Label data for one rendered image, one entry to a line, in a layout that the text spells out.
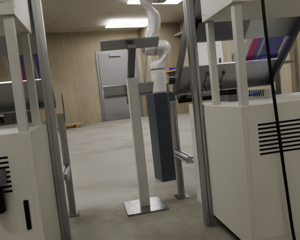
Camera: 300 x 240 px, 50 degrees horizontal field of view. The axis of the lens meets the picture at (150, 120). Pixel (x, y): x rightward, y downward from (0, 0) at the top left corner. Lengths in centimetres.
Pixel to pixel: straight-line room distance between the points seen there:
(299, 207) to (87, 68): 920
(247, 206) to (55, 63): 915
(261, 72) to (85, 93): 823
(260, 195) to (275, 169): 11
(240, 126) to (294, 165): 27
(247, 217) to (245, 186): 12
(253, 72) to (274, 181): 108
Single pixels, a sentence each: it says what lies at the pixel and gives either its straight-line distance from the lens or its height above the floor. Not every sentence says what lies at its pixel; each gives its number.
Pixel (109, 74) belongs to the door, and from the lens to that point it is 1027.
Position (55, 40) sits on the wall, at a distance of 1023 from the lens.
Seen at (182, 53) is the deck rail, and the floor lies 91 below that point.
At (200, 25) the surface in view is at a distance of 180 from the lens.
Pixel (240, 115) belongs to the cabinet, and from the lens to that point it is 125.
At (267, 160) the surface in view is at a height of 40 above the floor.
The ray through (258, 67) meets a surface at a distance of 226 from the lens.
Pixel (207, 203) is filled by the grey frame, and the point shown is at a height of 12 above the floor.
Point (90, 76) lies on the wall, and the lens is 1020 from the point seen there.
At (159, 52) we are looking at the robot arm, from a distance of 260.
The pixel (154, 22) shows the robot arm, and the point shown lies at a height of 125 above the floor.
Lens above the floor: 70
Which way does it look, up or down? 5 degrees down
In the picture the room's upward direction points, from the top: 6 degrees counter-clockwise
